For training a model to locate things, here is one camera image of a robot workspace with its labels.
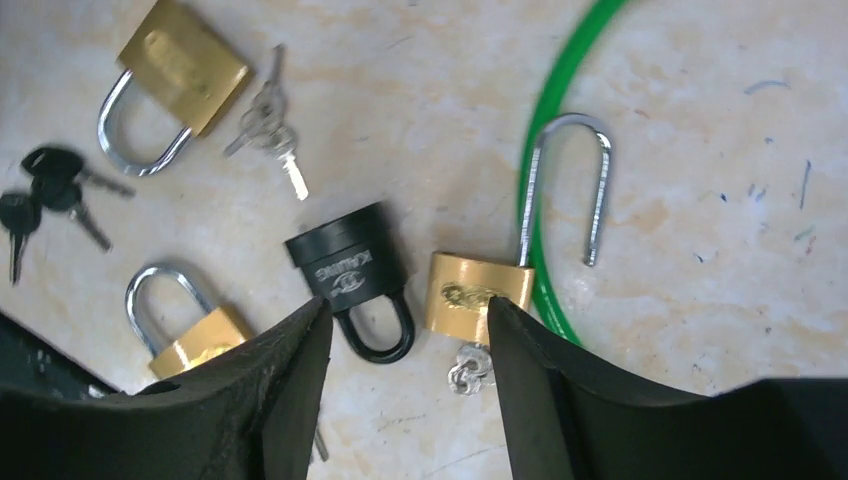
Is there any green cable lock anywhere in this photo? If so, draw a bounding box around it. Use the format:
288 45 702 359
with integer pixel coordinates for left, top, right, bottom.
516 1 627 346

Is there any brass padlock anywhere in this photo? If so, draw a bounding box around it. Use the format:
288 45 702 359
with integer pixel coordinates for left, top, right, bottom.
97 0 311 202
124 262 331 465
423 112 614 397

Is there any black padlock with keys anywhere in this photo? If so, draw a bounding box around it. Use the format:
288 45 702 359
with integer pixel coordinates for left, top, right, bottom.
284 202 416 365

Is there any black-headed key bunch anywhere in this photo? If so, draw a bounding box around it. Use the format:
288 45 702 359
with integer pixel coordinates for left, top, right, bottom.
1 145 135 285

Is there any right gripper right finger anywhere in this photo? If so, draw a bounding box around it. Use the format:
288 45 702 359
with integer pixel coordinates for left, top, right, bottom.
487 297 847 479

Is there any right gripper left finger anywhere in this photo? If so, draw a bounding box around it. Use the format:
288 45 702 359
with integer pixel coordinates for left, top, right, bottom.
1 298 333 479

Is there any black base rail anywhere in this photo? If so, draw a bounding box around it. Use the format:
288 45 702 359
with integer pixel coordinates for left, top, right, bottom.
1 312 117 400

